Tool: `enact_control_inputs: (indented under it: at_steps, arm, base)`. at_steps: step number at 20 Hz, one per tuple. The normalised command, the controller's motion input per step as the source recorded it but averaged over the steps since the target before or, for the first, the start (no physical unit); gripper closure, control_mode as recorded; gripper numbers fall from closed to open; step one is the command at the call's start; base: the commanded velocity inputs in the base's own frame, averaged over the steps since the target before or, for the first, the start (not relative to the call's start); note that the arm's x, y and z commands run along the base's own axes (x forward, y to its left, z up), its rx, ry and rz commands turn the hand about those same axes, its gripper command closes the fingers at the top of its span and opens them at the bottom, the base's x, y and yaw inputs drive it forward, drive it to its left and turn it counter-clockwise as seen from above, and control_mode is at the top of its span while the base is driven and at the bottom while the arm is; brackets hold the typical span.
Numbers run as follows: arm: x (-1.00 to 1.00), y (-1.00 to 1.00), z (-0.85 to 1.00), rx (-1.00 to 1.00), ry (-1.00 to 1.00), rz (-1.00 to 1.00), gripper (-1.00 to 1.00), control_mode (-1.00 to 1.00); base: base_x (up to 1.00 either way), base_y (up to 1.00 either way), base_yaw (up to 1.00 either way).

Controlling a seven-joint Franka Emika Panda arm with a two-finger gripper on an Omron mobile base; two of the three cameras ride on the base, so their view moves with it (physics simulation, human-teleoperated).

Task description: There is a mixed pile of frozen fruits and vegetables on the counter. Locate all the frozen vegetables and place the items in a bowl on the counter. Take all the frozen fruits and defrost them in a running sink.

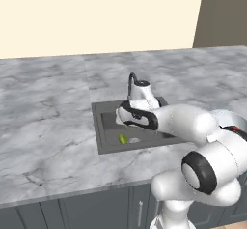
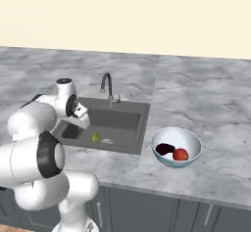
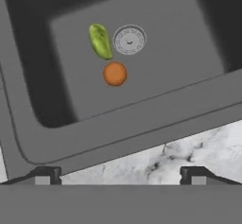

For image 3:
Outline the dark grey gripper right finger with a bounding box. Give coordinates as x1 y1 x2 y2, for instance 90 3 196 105
179 165 242 186

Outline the grey kitchen sink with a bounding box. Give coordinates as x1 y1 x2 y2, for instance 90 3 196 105
0 0 242 181

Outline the round grey sink drain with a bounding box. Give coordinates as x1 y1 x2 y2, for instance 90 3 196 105
112 24 147 56

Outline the round orange fruit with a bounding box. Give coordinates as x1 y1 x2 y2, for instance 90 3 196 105
102 60 129 87

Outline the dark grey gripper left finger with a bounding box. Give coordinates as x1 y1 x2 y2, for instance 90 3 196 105
2 165 62 186

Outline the green oblong fruit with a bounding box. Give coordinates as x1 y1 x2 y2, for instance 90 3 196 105
88 23 114 60

